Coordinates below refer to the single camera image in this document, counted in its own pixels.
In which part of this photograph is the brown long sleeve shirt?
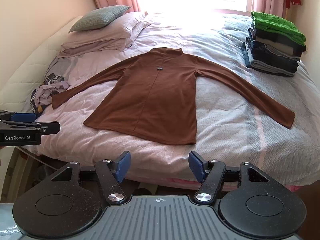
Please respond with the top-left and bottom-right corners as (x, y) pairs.
(52, 48), (295, 145)

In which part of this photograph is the white padded headboard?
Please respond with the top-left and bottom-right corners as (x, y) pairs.
(1, 16), (81, 112)

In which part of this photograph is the green folded towel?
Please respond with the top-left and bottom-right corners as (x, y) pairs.
(251, 11), (306, 46)

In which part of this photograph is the grey folded garment bottom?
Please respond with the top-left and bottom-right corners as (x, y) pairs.
(241, 37), (296, 78)

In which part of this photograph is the grey checked pillow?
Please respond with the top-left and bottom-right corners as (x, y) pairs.
(69, 5), (130, 33)

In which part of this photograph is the pink pillow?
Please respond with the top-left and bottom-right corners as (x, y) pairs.
(58, 12), (151, 57)

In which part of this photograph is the crumpled clothes pile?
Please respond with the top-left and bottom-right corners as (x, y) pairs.
(30, 73), (70, 116)

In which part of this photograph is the dark navy folded garment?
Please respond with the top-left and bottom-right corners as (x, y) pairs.
(246, 27), (307, 73)

